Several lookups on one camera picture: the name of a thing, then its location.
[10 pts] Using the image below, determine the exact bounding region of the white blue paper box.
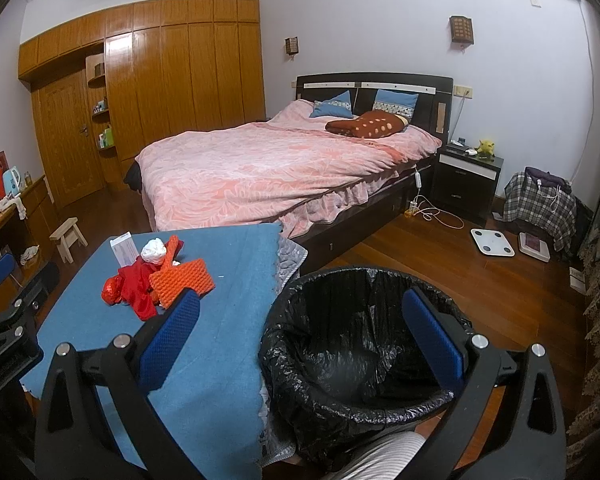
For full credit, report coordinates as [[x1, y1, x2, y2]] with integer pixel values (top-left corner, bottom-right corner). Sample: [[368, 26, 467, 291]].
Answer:
[[109, 232, 140, 268]]

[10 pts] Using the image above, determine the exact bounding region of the white framed scale pink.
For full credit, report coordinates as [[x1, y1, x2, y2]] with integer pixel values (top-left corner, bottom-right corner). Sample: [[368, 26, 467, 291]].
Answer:
[[518, 232, 550, 263]]

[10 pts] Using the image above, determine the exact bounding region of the white tissue large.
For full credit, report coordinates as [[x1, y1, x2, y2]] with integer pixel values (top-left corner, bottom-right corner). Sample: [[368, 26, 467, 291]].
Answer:
[[140, 238, 168, 266]]

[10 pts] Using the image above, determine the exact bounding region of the bed with pink duvet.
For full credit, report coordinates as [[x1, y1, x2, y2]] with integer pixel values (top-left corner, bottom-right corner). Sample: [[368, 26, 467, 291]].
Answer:
[[123, 72, 453, 263]]

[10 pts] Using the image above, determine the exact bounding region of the white small stool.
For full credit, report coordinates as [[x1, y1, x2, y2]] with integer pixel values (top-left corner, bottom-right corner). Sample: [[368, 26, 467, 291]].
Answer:
[[50, 217, 88, 263]]

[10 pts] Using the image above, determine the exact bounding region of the wooden desk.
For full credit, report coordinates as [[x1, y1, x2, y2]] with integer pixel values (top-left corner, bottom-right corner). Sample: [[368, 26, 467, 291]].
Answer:
[[0, 177, 59, 312]]

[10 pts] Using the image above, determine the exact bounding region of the wooden wardrobe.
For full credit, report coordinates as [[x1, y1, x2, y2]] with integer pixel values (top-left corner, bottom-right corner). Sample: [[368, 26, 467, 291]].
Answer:
[[18, 0, 265, 208]]

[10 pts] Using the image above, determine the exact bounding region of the orange foam net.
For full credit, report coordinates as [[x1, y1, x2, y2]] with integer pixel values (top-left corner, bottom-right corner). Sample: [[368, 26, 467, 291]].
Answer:
[[149, 259, 214, 309], [161, 235, 182, 270]]

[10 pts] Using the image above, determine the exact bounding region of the brown dotted pillow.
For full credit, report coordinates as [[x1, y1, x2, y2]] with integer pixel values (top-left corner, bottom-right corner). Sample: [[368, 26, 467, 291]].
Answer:
[[325, 110, 408, 139]]

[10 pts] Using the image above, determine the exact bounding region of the yellow plush toy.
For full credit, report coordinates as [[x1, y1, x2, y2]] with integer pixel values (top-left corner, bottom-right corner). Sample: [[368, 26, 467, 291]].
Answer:
[[476, 140, 495, 159]]

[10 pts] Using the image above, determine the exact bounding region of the light blue kettle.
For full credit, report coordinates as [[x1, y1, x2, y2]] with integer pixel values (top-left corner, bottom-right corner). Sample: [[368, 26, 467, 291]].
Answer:
[[3, 167, 21, 196]]

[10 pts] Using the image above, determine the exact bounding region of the plaid bag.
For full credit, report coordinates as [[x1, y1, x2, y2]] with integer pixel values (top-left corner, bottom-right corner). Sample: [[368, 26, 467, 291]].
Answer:
[[502, 171, 577, 252]]

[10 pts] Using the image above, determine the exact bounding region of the blue pillow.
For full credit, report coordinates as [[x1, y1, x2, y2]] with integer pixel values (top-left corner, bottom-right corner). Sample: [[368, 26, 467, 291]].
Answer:
[[373, 89, 418, 122], [310, 91, 354, 119]]

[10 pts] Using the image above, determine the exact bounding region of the wall lamp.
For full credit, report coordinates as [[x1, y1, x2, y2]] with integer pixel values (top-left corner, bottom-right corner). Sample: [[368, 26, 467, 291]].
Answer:
[[450, 15, 475, 46], [285, 37, 299, 58]]

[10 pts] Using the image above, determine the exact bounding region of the black nightstand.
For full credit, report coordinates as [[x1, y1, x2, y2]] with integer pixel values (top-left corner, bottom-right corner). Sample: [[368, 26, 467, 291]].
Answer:
[[431, 145, 504, 226]]

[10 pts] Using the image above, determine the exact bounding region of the blue pillow left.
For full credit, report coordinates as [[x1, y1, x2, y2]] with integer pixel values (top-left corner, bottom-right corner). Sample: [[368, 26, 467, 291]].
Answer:
[[310, 91, 354, 119]]

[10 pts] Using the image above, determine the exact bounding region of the white charger cable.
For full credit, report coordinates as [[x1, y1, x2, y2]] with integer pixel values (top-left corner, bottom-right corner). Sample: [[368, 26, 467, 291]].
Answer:
[[404, 164, 466, 231]]

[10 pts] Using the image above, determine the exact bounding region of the wall lamp left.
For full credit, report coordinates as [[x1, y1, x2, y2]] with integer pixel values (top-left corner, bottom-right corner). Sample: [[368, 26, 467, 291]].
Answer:
[[285, 37, 299, 58]]

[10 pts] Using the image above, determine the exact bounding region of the blue pillow right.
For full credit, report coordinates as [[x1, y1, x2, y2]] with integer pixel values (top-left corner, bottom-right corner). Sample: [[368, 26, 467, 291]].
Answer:
[[373, 89, 418, 122]]

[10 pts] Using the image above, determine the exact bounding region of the wall lamp right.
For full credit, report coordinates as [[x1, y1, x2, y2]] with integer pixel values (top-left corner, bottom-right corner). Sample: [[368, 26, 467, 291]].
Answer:
[[450, 15, 475, 46]]

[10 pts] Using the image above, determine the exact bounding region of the red knitted glove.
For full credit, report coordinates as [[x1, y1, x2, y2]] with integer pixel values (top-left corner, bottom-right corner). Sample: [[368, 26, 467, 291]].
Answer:
[[117, 255, 161, 322]]

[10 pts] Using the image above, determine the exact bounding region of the white bathroom scale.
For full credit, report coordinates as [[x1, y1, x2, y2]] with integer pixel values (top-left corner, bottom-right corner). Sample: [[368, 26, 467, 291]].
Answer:
[[470, 229, 515, 258]]

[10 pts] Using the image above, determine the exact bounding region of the black trash bin with bag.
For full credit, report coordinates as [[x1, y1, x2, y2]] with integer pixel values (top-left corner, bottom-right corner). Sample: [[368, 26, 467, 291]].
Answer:
[[259, 266, 474, 464]]

